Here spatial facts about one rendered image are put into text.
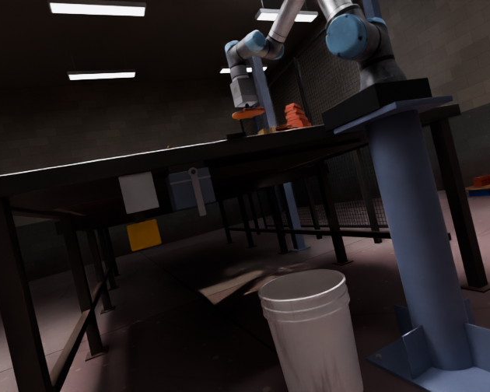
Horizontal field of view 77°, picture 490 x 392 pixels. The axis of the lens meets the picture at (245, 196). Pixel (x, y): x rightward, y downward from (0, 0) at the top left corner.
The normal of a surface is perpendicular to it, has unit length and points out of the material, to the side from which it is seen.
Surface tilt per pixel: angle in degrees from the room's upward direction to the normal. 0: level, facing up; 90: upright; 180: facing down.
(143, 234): 90
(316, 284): 87
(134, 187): 90
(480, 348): 90
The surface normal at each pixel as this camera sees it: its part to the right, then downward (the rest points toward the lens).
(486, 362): -0.89, 0.21
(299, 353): -0.43, 0.15
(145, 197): 0.35, -0.09
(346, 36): -0.66, 0.30
